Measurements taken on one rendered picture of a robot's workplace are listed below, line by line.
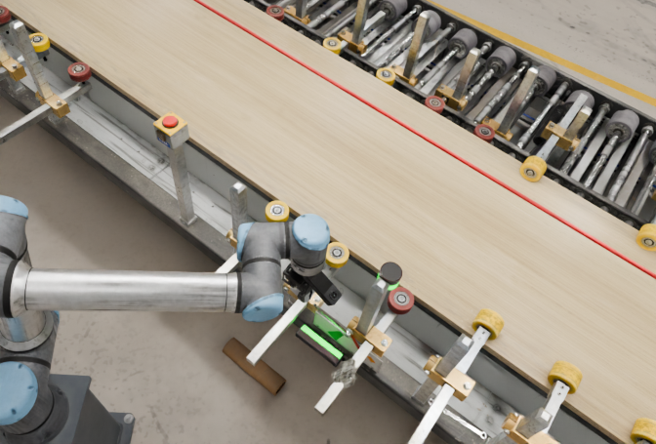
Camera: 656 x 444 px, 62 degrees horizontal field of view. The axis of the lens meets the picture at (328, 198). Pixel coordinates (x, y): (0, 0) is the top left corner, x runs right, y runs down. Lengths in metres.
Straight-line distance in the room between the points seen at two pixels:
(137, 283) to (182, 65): 1.29
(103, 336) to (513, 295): 1.76
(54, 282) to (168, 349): 1.45
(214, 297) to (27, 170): 2.23
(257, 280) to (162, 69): 1.29
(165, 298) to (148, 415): 1.38
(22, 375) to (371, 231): 1.09
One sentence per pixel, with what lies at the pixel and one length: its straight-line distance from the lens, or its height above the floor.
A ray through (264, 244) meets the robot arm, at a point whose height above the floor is 1.34.
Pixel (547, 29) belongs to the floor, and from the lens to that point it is 4.59.
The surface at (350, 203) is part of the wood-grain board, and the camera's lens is 1.89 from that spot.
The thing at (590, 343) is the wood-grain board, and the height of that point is 0.90.
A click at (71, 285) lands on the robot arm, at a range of 1.22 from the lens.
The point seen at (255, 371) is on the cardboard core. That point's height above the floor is 0.07.
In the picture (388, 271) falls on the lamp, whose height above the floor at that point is 1.17.
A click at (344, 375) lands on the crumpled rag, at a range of 1.66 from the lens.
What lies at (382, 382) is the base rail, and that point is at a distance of 1.85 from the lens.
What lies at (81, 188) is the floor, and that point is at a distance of 3.15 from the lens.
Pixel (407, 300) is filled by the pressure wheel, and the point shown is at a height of 0.91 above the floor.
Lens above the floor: 2.44
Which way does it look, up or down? 54 degrees down
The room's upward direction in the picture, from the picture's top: 10 degrees clockwise
